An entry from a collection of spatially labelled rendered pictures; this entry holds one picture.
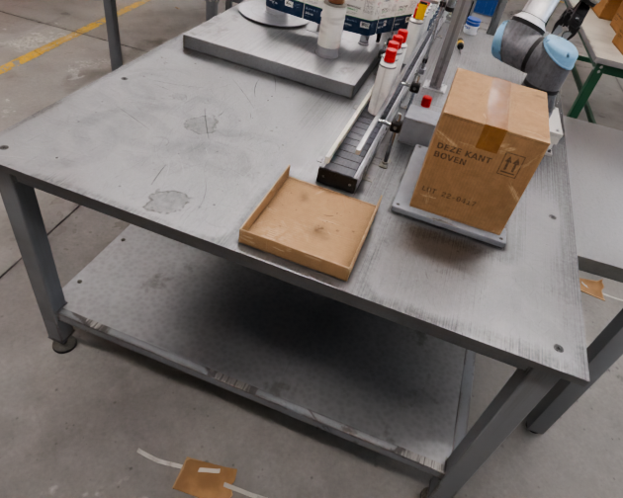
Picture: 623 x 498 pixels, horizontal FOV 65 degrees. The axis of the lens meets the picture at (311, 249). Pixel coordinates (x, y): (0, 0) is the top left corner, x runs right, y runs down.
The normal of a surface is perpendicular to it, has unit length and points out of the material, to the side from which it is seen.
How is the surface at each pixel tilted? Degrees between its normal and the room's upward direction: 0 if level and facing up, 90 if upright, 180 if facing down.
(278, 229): 0
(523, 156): 90
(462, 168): 90
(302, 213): 0
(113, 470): 0
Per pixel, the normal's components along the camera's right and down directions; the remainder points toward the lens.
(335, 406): 0.16, -0.73
